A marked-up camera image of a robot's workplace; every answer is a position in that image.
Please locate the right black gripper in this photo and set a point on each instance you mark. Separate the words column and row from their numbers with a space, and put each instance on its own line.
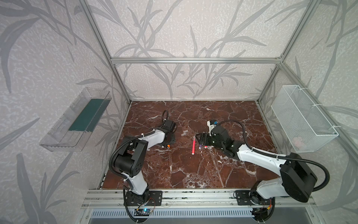
column 203, row 139

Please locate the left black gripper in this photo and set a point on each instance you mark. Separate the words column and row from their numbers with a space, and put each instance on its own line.
column 170, row 137

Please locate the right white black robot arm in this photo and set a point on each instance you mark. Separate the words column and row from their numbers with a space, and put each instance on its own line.
column 297, row 177

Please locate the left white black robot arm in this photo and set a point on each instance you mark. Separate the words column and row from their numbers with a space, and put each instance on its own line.
column 128, row 159

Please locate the pink object in basket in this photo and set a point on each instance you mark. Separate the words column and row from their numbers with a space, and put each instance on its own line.
column 298, row 142

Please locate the green circuit board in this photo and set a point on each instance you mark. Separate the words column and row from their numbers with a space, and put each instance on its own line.
column 143, row 212

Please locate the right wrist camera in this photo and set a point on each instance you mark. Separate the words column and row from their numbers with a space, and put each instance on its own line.
column 212, row 124

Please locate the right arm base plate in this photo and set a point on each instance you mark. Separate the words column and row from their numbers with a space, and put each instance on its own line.
column 248, row 197

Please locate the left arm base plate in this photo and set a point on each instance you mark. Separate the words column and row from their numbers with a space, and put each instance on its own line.
column 150, row 197

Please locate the aluminium frame crossbar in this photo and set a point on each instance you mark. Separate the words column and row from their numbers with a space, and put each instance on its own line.
column 235, row 60

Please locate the white wire mesh basket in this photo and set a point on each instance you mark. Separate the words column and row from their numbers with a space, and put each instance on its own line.
column 299, row 116

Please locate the clear plastic wall tray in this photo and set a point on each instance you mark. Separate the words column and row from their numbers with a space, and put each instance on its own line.
column 75, row 127

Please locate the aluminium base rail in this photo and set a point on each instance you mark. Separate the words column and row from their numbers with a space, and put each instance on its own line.
column 171, row 198

